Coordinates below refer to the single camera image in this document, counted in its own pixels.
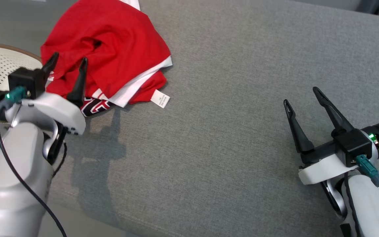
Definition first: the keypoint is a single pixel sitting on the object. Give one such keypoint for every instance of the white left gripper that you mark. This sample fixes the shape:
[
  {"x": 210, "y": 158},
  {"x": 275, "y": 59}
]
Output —
[{"x": 54, "y": 108}]

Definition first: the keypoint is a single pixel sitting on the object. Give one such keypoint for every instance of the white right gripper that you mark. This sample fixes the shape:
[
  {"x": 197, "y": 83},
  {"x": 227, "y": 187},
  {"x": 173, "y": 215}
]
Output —
[{"x": 321, "y": 169}]

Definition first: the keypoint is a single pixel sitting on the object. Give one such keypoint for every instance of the red Bulls jersey white sleeves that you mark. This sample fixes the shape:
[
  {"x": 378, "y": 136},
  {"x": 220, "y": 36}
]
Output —
[{"x": 133, "y": 87}]

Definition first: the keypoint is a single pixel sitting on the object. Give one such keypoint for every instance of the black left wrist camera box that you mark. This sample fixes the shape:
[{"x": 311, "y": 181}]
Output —
[{"x": 25, "y": 80}]

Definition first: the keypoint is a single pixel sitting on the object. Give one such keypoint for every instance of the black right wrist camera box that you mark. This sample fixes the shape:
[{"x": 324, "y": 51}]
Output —
[{"x": 354, "y": 144}]

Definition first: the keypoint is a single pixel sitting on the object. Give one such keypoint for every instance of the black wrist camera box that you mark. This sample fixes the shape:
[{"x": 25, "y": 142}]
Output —
[
  {"x": 354, "y": 144},
  {"x": 25, "y": 80}
]

